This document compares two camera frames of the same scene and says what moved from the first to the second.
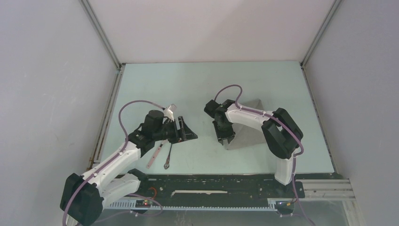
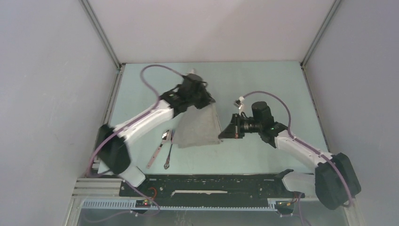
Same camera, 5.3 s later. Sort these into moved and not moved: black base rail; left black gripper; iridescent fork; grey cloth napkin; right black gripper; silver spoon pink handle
Moved: left black gripper; right black gripper; grey cloth napkin
Not moved: black base rail; silver spoon pink handle; iridescent fork
